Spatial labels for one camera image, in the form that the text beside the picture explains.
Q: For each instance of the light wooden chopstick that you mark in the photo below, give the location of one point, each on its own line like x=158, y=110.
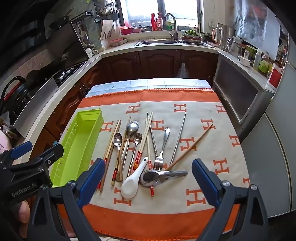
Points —
x=120, y=173

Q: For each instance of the plain brown wooden chopstick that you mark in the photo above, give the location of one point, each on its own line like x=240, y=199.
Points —
x=192, y=146

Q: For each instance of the white kitchen countertop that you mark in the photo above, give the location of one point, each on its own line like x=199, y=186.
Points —
x=120, y=48

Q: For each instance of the grey refrigerator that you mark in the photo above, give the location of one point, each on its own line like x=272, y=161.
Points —
x=272, y=150

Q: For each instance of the white ceramic spoon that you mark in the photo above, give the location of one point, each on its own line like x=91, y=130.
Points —
x=130, y=185

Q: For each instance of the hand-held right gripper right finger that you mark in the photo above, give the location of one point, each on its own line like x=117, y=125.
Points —
x=203, y=180

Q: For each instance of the clear plastic bottle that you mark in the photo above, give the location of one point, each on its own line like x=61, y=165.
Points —
x=256, y=60

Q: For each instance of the steel kitchen sink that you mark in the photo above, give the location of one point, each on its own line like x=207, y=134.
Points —
x=157, y=42

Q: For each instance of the steel kitchen faucet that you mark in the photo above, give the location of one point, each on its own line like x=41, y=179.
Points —
x=174, y=25

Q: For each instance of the wall dish rack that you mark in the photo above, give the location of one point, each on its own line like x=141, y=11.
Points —
x=106, y=10

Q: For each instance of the colander with green vegetables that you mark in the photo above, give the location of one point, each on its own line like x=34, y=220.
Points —
x=192, y=36

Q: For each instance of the metal spoon with round bowl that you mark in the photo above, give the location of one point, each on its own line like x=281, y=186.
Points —
x=132, y=128

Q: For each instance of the steel splash guard plate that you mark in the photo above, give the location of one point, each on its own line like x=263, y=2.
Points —
x=34, y=106

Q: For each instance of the white plastic bag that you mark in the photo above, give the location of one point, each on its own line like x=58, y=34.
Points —
x=182, y=70

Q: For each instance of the green bottle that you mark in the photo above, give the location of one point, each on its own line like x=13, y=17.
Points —
x=169, y=26

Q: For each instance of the white cup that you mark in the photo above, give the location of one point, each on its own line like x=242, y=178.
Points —
x=244, y=61

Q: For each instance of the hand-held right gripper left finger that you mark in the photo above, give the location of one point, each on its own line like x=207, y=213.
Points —
x=92, y=183

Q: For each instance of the black range hood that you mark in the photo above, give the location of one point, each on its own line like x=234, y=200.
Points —
x=67, y=44

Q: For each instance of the stack of white bowls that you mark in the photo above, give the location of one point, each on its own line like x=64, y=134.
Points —
x=88, y=52

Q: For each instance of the gas stove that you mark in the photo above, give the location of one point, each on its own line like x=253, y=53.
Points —
x=64, y=74

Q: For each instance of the pink bottle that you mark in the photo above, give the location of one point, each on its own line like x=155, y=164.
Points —
x=159, y=23

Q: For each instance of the pink garment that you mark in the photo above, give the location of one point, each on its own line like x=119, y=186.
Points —
x=4, y=141

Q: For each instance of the pale cutting board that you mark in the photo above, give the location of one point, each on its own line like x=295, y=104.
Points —
x=106, y=29

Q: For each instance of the black and red cooker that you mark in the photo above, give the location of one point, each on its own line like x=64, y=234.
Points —
x=16, y=97

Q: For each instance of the green plastic utensil tray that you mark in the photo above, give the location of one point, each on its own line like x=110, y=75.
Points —
x=81, y=139

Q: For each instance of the red plastic basin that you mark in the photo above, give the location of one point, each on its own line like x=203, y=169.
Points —
x=127, y=30

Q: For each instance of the steel cabinet with glass door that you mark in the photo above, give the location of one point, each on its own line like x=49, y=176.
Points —
x=235, y=92

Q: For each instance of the yellow oil bottle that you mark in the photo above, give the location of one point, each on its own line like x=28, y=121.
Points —
x=264, y=64

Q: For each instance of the pale chopstick with red stripes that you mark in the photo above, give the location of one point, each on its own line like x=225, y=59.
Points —
x=145, y=136
x=148, y=148
x=142, y=140

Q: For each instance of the pink-lidded food container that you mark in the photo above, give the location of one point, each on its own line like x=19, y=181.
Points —
x=118, y=42

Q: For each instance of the white electric kettle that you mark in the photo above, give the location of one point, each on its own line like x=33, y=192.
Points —
x=219, y=33

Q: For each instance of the small metal spoon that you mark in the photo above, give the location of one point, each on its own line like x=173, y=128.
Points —
x=138, y=138
x=118, y=139

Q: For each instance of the metal fork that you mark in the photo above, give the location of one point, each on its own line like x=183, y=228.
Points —
x=167, y=134

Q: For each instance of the red and white box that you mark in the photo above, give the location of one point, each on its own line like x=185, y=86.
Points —
x=275, y=77

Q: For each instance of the dark wooden base cabinets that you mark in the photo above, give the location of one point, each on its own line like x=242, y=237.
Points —
x=157, y=62

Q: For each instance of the person's left hand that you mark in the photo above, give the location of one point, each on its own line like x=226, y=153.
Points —
x=24, y=212

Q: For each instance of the light blue table cover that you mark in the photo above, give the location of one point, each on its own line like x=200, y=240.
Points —
x=150, y=83

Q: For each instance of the glass jug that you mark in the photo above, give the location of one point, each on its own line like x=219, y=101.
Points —
x=235, y=47

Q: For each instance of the hanging clear plastic bags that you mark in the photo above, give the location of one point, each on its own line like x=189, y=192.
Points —
x=254, y=25

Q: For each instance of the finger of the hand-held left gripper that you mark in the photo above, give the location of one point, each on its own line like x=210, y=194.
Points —
x=52, y=154
x=22, y=147

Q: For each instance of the kitchen window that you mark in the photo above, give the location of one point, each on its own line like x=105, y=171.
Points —
x=143, y=11

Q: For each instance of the red spray bottle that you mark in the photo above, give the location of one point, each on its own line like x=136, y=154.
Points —
x=154, y=23

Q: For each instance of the orange patterned blanket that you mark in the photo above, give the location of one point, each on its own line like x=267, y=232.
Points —
x=166, y=199

